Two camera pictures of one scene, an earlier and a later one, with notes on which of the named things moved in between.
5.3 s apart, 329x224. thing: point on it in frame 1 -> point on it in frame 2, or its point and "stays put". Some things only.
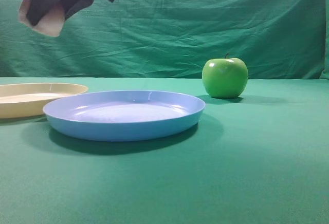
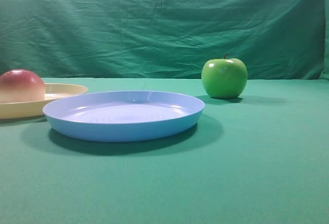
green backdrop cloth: x=170 y=27 stays put
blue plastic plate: x=123 y=115 stays put
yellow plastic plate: x=27 y=100 stays put
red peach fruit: x=51 y=23 -> x=21 y=86
